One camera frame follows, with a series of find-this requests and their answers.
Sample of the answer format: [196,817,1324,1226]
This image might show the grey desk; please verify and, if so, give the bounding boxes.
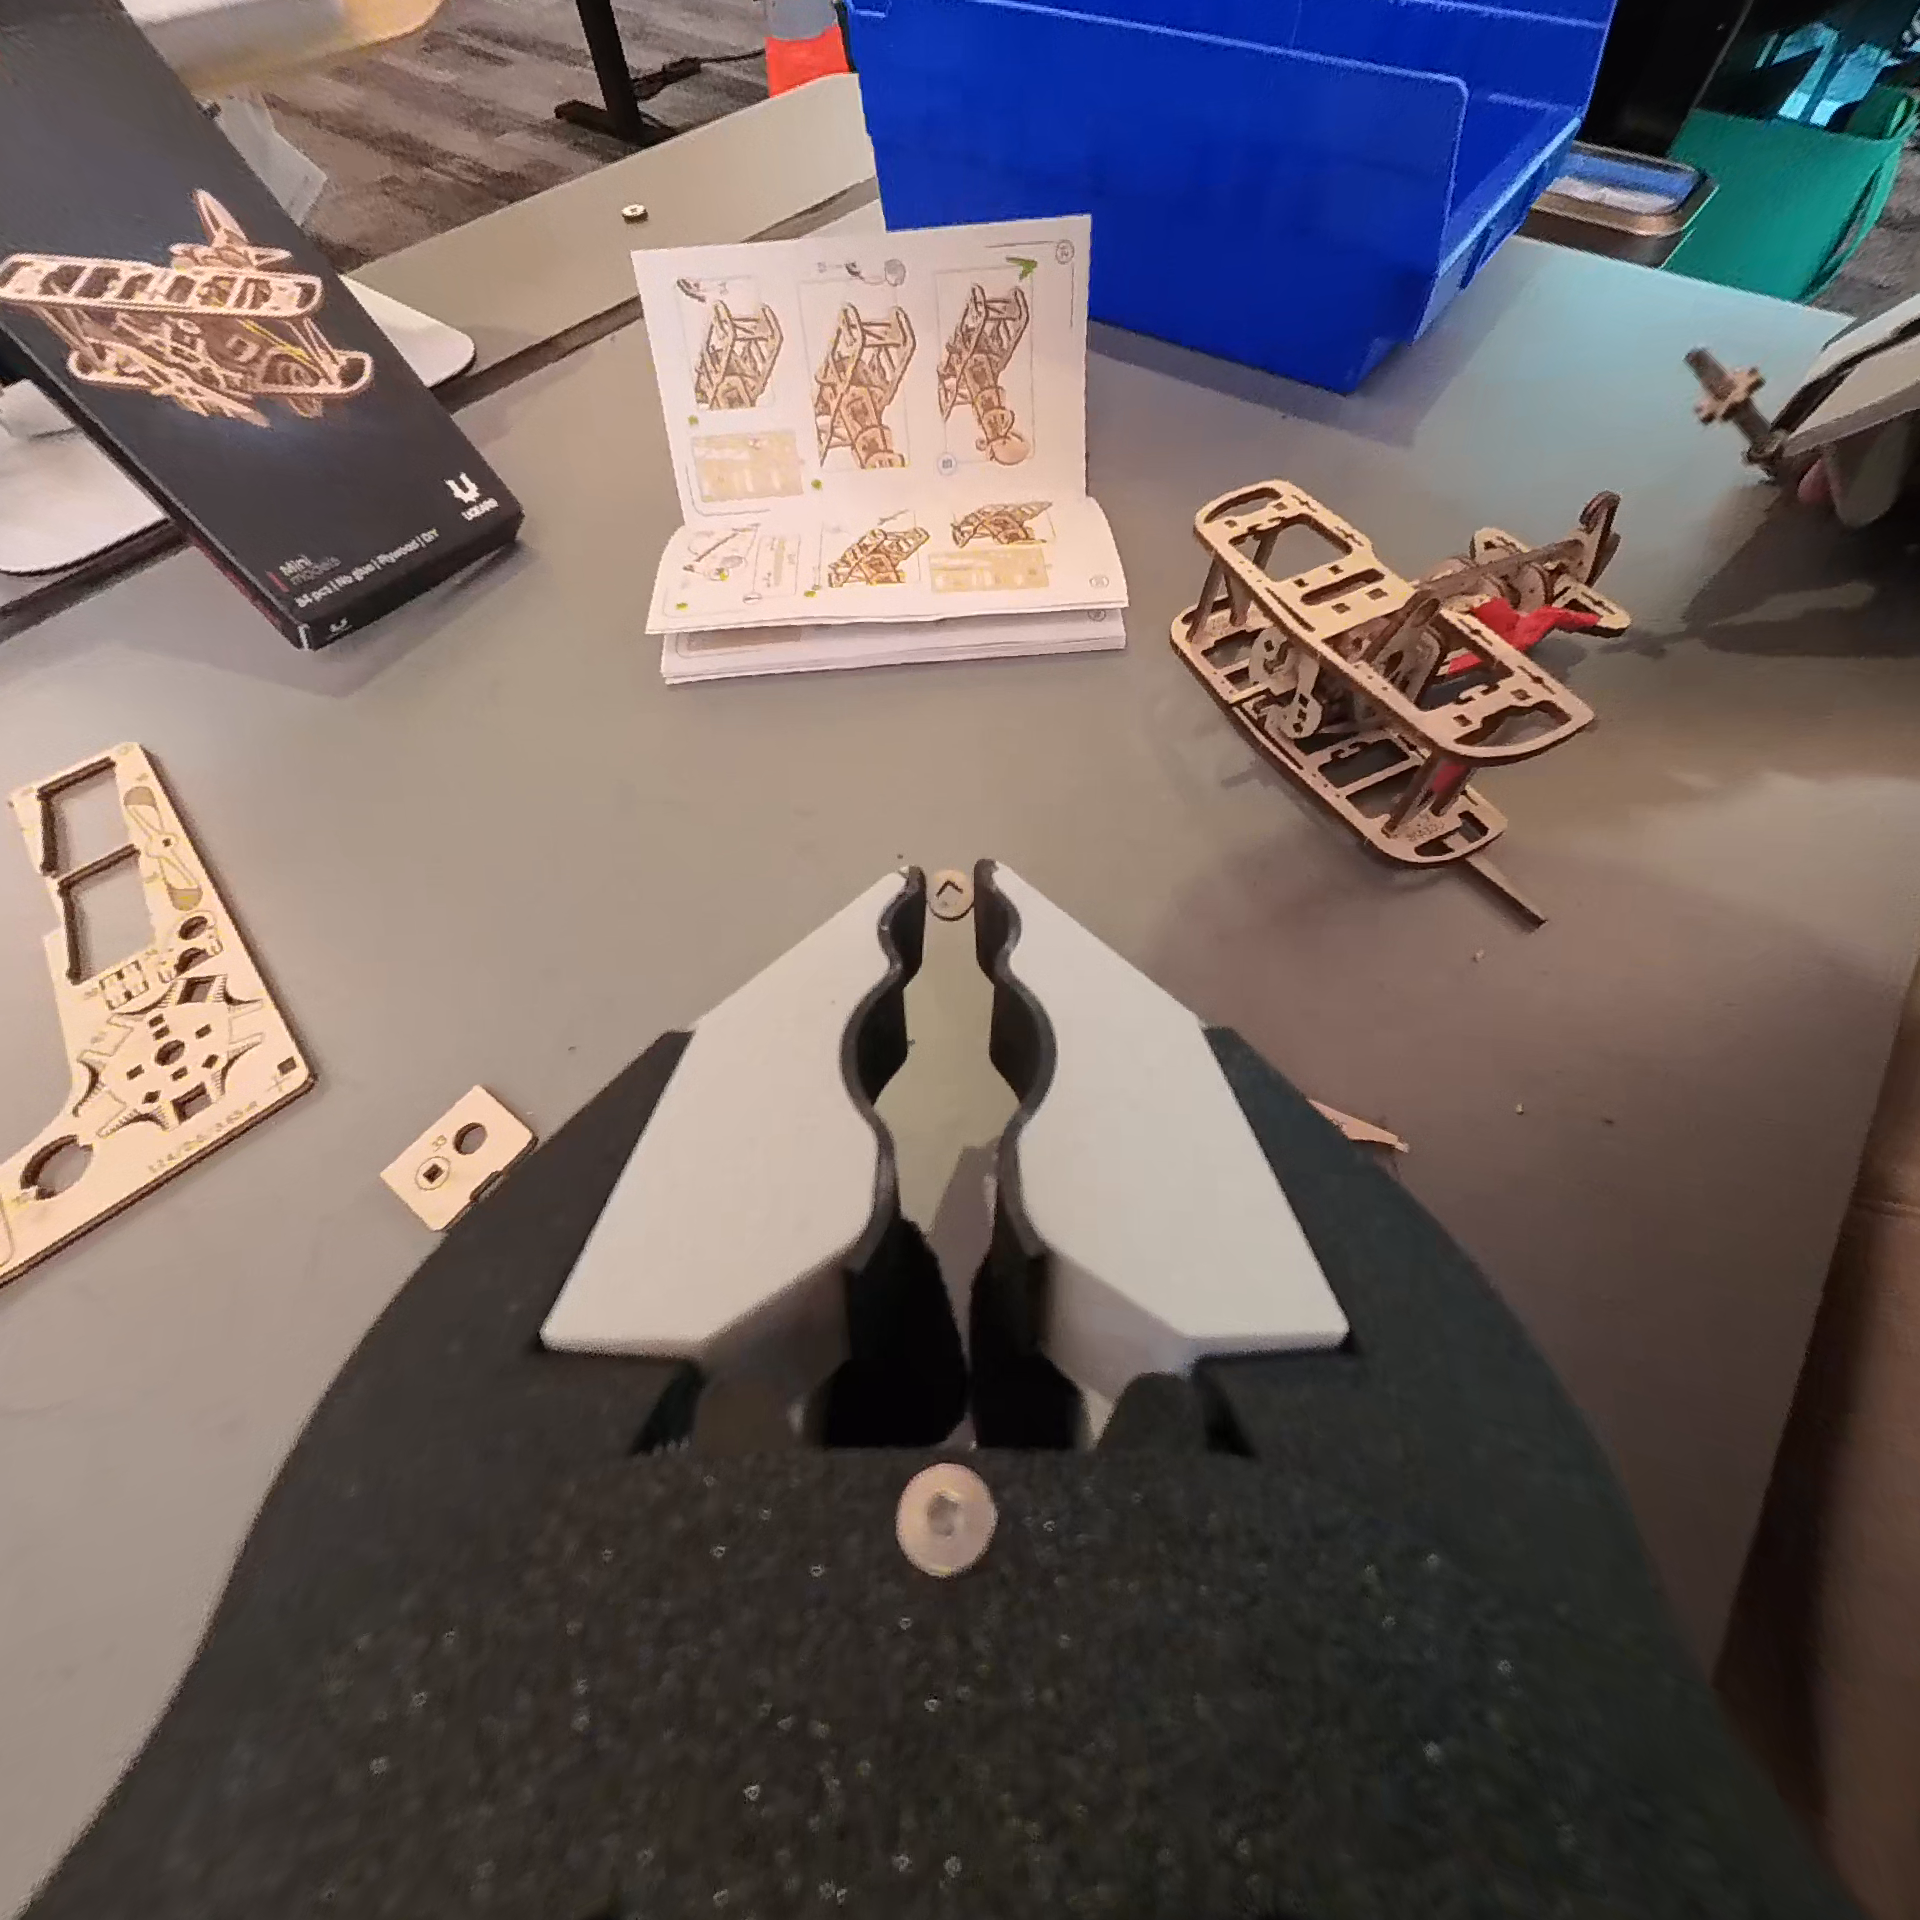
[0,75,1920,1920]

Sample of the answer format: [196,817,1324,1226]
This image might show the blue plastic bin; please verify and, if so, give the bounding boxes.
[844,0,1622,396]

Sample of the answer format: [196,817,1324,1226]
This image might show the orange cone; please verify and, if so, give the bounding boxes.
[762,0,854,98]

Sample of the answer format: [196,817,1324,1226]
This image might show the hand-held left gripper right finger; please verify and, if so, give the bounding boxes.
[971,859,1348,1412]

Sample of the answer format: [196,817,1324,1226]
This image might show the black table leg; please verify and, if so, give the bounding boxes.
[555,0,707,148]

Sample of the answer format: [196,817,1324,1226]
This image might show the wooden biplane model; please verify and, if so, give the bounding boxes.
[1170,480,1636,875]

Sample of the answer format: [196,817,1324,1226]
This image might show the plywood part sheet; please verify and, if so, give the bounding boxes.
[0,744,317,1292]

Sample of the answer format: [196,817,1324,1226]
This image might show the small plywood offcut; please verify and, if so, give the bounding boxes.
[379,1086,537,1232]

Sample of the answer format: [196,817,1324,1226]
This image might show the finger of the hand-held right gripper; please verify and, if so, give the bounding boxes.
[1769,375,1920,528]
[1820,294,1920,396]

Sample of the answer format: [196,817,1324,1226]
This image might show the thin wooden stick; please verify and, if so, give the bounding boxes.
[1447,855,1550,928]

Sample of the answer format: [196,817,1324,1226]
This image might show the white instruction booklet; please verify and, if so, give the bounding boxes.
[630,214,1129,688]

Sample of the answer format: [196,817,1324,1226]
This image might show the green bag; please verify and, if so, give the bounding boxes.
[1663,90,1920,302]

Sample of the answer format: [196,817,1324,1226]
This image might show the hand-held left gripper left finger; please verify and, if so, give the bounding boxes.
[539,867,924,1374]

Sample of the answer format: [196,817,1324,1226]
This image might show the metal tin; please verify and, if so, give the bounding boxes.
[1523,142,1713,272]

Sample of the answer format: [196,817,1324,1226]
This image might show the black model kit box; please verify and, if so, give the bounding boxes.
[0,0,527,655]

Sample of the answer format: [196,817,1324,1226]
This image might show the wooden axle part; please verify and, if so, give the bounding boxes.
[1682,345,1802,482]

